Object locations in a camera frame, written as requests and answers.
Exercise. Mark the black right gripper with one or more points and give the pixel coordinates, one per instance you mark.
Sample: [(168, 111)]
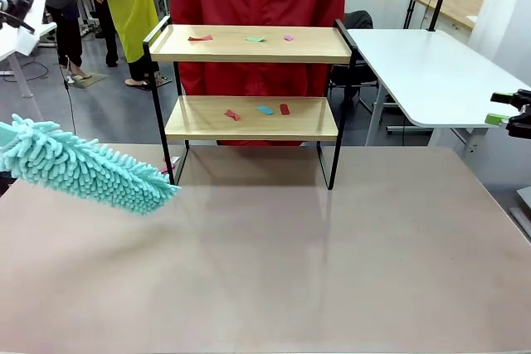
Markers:
[(523, 122)]

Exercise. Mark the teal chenille duster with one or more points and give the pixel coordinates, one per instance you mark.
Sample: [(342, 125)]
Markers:
[(83, 171)]

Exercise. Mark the large white table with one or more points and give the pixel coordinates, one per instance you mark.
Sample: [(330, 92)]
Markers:
[(435, 76)]

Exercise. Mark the wooden top table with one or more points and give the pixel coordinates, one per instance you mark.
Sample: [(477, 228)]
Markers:
[(456, 8)]

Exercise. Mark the black chair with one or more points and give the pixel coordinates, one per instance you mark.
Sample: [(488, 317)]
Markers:
[(360, 20)]

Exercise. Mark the rectangular red paper scrap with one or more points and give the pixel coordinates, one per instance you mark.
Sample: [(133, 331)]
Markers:
[(284, 109)]

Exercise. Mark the teal paper scrap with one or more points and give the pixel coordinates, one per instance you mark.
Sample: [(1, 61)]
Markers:
[(264, 110)]

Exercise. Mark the green paper scrap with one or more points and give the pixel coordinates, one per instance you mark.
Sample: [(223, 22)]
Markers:
[(254, 40)]

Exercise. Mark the bow-shaped red paper scrap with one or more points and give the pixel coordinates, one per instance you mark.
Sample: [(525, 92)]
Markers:
[(231, 114)]

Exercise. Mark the long red paper scrap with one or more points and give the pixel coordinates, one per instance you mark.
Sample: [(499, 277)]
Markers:
[(199, 39)]

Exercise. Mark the person in yellow apron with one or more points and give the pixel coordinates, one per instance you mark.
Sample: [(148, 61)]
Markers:
[(128, 6)]

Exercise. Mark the olive floor mat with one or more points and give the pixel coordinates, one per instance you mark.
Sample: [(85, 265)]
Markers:
[(89, 80)]

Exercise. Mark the person in dark clothes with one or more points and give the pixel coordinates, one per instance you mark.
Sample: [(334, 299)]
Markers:
[(68, 39)]

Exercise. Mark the small white table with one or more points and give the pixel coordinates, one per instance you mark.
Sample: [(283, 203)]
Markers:
[(49, 28)]

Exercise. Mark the black frame wooden two-tier shelf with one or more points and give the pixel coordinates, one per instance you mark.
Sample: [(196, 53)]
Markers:
[(249, 55)]

